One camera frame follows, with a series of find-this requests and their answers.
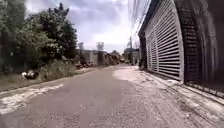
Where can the black and white rubbish heap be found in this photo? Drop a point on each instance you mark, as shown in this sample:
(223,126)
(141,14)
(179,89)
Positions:
(30,74)

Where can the utility pole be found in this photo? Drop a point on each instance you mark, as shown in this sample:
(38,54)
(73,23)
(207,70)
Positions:
(131,50)

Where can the distant trees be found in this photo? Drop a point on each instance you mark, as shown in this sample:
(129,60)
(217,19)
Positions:
(128,55)

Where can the pale concrete kerb strip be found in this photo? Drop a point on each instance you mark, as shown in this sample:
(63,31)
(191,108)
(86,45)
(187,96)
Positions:
(196,98)

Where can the grey slatted metal wall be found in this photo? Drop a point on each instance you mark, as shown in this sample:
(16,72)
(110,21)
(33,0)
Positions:
(165,46)

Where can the grey asphalt road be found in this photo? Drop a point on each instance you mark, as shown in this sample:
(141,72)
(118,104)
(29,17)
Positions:
(100,100)

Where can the row of green trees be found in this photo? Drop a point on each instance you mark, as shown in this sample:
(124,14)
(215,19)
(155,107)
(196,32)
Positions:
(36,36)

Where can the low grey concrete wall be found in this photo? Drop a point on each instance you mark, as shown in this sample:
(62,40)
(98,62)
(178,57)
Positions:
(93,57)

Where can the overgrown grass verge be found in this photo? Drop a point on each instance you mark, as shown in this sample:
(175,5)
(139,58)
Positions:
(50,71)

